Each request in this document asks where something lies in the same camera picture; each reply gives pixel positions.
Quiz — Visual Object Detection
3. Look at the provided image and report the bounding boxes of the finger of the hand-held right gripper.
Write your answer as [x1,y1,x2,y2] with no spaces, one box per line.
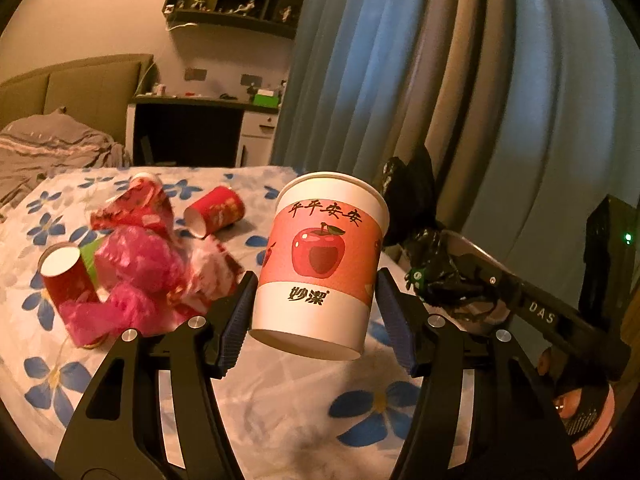
[440,230,526,321]

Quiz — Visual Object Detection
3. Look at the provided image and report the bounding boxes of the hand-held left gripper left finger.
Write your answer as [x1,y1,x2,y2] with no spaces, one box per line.
[54,270,261,480]

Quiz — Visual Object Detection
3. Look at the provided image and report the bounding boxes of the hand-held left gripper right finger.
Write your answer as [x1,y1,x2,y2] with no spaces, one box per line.
[375,267,581,480]

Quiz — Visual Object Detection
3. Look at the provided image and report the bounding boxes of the white apple print paper cup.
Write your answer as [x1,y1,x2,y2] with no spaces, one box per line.
[248,172,390,360]

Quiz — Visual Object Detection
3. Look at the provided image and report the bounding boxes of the black trash bag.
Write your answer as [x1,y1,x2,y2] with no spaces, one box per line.
[380,145,506,321]

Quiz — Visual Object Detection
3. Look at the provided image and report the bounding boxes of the green foam net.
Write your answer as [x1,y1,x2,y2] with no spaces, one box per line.
[80,237,113,281]

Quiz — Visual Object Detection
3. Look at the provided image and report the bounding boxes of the person's right hand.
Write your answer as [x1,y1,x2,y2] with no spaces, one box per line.
[537,345,617,467]

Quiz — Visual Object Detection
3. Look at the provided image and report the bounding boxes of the crumpled red white wrapper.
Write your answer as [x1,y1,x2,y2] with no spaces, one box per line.
[187,240,243,311]

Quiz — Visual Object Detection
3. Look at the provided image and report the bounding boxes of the blue floral bed sheet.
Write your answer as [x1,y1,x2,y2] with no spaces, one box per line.
[0,164,476,476]

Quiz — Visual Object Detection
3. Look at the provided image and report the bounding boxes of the pink plastic bag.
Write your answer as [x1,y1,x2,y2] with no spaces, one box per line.
[62,225,201,347]

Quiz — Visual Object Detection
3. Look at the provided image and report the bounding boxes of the white drawer cabinet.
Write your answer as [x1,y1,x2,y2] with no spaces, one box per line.
[235,110,280,167]

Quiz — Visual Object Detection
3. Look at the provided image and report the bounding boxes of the dark desk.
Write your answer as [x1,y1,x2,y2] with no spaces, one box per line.
[127,94,281,167]

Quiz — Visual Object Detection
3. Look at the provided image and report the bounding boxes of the blue grey curtain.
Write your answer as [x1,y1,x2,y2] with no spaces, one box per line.
[270,0,640,311]

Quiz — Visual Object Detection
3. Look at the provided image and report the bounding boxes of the grey blanket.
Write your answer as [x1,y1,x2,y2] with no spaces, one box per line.
[0,107,132,221]

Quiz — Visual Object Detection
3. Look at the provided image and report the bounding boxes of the padded bed headboard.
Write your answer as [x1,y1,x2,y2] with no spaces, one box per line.
[0,53,155,146]

